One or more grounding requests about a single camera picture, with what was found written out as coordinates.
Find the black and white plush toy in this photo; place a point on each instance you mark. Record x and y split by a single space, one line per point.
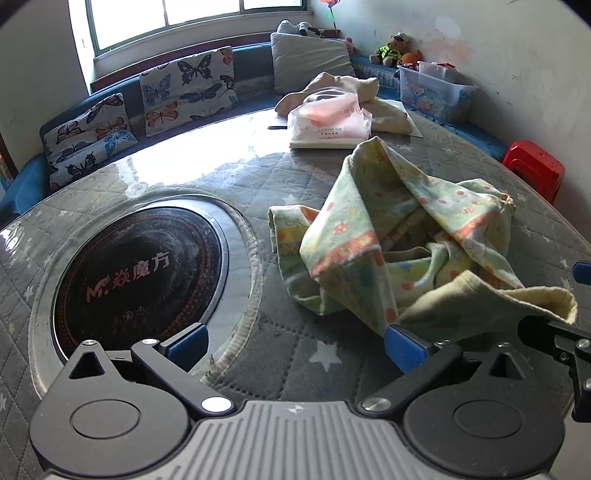
309 30

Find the large butterfly print cushion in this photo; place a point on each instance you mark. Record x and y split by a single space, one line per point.
194 87

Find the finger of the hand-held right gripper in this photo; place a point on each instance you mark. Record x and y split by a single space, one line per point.
554 337
582 272

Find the small butterfly print cushion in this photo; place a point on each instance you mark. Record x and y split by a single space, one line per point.
87 138

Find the window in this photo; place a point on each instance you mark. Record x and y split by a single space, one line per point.
184 9

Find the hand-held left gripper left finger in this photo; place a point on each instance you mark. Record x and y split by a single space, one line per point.
187 344

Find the red plastic stool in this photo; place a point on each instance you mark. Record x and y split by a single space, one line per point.
535 164

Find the orange plush toy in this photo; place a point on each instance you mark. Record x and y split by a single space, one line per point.
411 57

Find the beige crumpled cloth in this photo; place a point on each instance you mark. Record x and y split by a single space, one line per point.
388 117

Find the pink toy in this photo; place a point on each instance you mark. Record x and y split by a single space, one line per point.
348 46

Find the blue sofa bench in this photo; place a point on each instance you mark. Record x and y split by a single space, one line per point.
251 60

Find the green patterned children's garment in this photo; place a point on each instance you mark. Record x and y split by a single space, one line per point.
369 221

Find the round black induction cooktop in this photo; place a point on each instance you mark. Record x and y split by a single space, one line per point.
138 258

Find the clear plastic storage box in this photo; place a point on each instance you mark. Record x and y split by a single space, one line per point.
429 99

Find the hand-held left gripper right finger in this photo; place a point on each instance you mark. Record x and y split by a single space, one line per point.
406 346

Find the pink clothing in plastic bag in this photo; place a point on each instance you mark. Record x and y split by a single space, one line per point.
323 124

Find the grey pillow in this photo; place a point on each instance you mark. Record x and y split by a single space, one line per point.
309 60

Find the colourful pinwheel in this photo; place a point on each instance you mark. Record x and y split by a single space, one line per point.
332 14

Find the teddy bear in green vest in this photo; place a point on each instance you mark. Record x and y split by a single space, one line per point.
392 50

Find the white paper sheet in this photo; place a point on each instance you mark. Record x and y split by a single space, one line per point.
414 127

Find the grey quilted table cover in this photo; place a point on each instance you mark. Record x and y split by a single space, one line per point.
323 175

